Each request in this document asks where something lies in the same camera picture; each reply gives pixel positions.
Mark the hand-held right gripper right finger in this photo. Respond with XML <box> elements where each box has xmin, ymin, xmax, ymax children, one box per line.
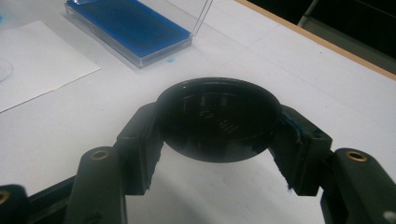
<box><xmin>268</xmin><ymin>104</ymin><xmax>396</xmax><ymax>224</ymax></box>

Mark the black stamp with clear handle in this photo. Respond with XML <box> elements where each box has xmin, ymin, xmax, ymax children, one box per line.
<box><xmin>154</xmin><ymin>77</ymin><xmax>283</xmax><ymax>163</ymax></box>

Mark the blue ink pad clear case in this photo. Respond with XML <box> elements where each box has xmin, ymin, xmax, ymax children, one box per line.
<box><xmin>64</xmin><ymin>0</ymin><xmax>216</xmax><ymax>69</ymax></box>

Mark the white desk frame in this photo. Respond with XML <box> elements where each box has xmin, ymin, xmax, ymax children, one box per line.
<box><xmin>297</xmin><ymin>0</ymin><xmax>323</xmax><ymax>28</ymax></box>

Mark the white paper sheet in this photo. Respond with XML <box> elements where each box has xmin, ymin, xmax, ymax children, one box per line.
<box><xmin>0</xmin><ymin>20</ymin><xmax>102</xmax><ymax>114</ymax></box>

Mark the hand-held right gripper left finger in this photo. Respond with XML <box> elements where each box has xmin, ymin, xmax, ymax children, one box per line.
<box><xmin>64</xmin><ymin>102</ymin><xmax>165</xmax><ymax>224</ymax></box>

